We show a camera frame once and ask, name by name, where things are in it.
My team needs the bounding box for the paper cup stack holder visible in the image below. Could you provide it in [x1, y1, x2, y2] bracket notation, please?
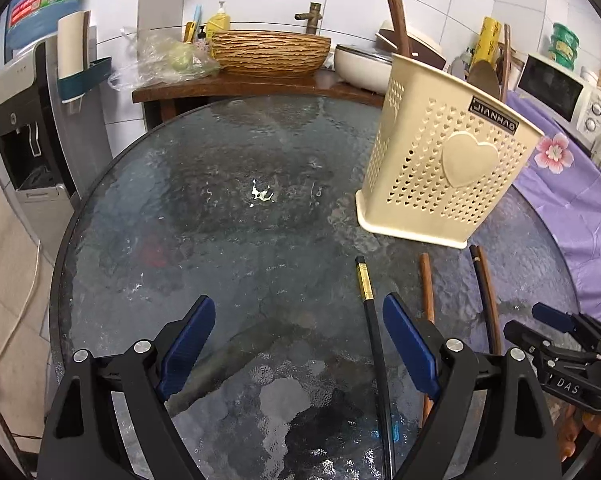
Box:
[56, 11, 112, 107]

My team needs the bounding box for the dark wooden side table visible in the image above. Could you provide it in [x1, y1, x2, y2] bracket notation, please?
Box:
[131, 68, 384, 129]

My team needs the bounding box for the purple floral cloth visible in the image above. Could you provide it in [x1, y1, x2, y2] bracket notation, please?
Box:
[506, 91, 601, 321]

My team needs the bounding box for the woven brown basin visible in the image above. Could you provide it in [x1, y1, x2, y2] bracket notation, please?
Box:
[209, 29, 331, 77]

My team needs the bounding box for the black thin-band chopstick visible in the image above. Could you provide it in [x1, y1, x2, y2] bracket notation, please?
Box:
[468, 244, 499, 356]

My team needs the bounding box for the bamboo style faucet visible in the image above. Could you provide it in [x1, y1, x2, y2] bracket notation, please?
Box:
[294, 2, 322, 35]

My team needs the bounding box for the yellow soap dispenser bottle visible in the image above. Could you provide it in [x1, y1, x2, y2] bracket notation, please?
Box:
[205, 0, 231, 42]

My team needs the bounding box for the green cup stack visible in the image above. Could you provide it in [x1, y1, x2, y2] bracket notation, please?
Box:
[547, 23, 579, 70]

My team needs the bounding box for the grey water dispenser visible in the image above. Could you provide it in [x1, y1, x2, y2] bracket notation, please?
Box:
[0, 35, 112, 256]

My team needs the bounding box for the cream frying pan with lid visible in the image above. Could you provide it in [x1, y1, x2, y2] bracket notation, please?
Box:
[334, 44, 393, 96]

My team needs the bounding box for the brown wooden chopstick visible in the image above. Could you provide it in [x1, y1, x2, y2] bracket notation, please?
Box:
[500, 24, 512, 103]
[419, 252, 435, 427]
[387, 0, 412, 58]
[475, 245, 504, 356]

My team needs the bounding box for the cream plastic utensil holder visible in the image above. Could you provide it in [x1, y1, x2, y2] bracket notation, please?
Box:
[355, 54, 543, 249]

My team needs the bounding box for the blue water jug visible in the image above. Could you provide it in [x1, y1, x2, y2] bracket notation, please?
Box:
[5, 0, 80, 51]

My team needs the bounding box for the yellow foil roll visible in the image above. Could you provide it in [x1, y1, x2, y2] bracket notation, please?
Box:
[471, 16, 502, 67]

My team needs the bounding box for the black gold-band chopstick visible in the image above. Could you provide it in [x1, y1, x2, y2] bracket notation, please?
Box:
[355, 256, 396, 479]

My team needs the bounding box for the brown white rice cooker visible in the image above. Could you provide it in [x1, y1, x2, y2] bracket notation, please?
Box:
[375, 20, 447, 70]

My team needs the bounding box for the wooden spoon in holder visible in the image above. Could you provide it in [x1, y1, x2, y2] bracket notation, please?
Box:
[466, 60, 501, 100]

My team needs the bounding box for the white microwave oven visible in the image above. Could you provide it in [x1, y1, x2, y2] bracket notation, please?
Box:
[516, 53, 601, 150]

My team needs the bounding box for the clear plastic bag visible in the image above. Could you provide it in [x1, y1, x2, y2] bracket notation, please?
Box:
[107, 27, 221, 92]

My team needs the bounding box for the person's right hand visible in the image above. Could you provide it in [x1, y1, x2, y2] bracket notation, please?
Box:
[557, 404, 601, 462]

